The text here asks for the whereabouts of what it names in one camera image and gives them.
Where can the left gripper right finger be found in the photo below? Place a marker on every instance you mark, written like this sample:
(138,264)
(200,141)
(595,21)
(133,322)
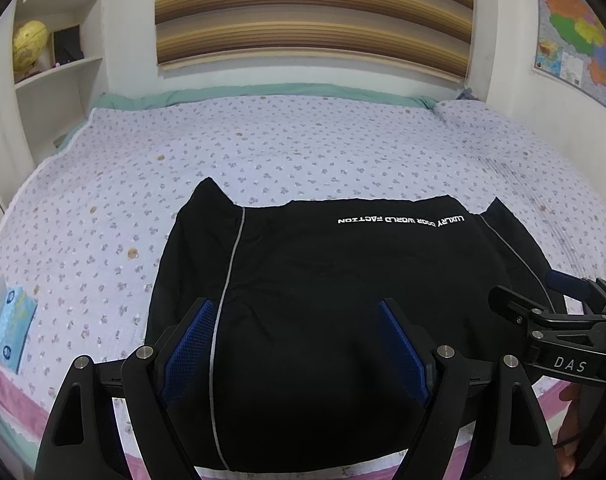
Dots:
(510,439)

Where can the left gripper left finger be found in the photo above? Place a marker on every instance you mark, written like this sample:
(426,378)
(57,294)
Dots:
(81,439)

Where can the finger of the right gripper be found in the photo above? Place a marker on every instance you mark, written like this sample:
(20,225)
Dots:
(517,309)
(590,293)

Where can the black jacket with grey piping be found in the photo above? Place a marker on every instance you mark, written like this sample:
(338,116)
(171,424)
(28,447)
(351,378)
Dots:
(297,376)

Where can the person's right hand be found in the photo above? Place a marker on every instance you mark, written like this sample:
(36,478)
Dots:
(582,402)

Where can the pink bed skirt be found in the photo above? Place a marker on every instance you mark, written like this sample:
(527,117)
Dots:
(24,422)

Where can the blue tissue pack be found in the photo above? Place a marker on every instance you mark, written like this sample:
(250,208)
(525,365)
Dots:
(16,316)

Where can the floral lilac bed quilt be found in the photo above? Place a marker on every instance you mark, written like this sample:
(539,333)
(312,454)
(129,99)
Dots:
(85,233)

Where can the mint green bed sheet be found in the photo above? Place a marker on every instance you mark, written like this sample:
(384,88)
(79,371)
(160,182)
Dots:
(112,101)

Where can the striped brown window blind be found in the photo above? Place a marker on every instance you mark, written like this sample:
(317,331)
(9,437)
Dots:
(433,36)

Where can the black box on shelf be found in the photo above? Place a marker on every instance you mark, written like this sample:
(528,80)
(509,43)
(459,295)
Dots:
(67,45)

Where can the yellow globe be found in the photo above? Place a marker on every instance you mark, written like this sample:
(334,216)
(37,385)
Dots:
(29,49)

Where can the colourful wall map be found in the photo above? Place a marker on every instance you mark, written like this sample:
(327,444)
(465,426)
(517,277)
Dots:
(571,46)

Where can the white wall shelf unit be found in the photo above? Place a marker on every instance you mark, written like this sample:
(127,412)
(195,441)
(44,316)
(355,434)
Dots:
(52,57)

